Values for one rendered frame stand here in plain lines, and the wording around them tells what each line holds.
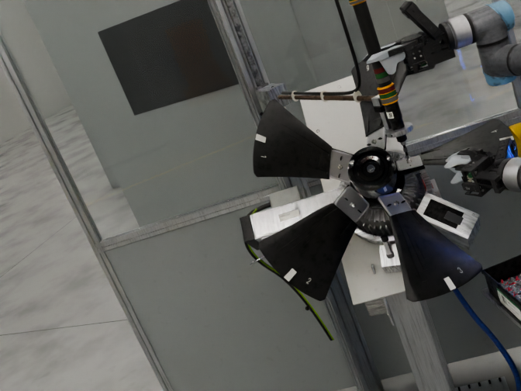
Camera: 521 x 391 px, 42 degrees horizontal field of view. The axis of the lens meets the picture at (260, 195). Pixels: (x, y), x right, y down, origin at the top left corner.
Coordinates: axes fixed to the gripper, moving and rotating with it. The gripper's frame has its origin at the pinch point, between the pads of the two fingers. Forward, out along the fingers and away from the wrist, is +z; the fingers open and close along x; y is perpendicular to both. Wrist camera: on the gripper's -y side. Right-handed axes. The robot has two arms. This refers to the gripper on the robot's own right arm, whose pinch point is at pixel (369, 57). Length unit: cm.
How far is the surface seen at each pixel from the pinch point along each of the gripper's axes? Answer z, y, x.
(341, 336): 31, 109, 63
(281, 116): 24.7, 9.6, 14.8
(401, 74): -8.3, 8.9, 8.9
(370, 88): -0.6, 11.5, 17.0
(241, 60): 30, -2, 61
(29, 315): 249, 149, 304
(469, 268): -5, 54, -17
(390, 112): -0.7, 14.5, -1.6
